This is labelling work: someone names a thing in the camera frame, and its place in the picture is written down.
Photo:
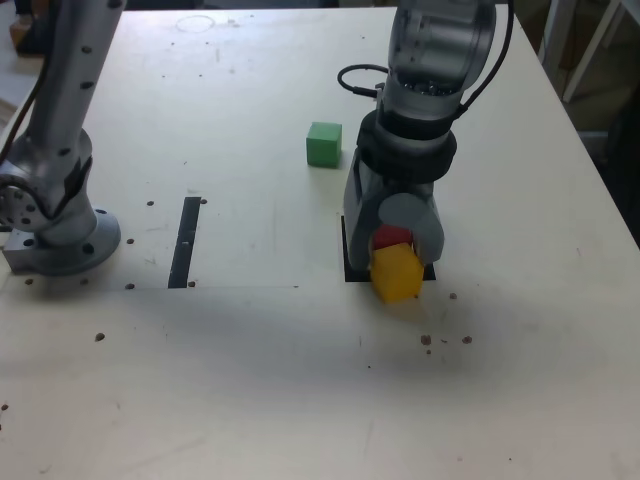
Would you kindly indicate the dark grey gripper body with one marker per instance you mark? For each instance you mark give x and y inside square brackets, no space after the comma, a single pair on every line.
[400,187]

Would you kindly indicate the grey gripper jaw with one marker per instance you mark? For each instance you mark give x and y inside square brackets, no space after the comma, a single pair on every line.
[430,235]
[357,230]

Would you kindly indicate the red cube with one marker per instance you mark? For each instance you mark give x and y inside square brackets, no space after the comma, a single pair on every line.
[390,237]

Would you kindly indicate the yellow cube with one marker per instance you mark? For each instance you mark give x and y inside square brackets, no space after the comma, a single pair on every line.
[397,275]

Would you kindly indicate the green cube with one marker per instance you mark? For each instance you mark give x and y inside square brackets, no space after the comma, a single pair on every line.
[322,147]

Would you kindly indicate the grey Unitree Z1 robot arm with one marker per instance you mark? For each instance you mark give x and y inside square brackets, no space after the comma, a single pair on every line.
[60,100]

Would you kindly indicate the black tape square outline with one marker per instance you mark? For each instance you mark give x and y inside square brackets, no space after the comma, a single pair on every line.
[357,276]

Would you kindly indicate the black tape strip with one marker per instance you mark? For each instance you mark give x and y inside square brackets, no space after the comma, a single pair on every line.
[184,245]

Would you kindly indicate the white metal shelf frame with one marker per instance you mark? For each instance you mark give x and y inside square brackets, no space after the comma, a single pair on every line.
[549,27]

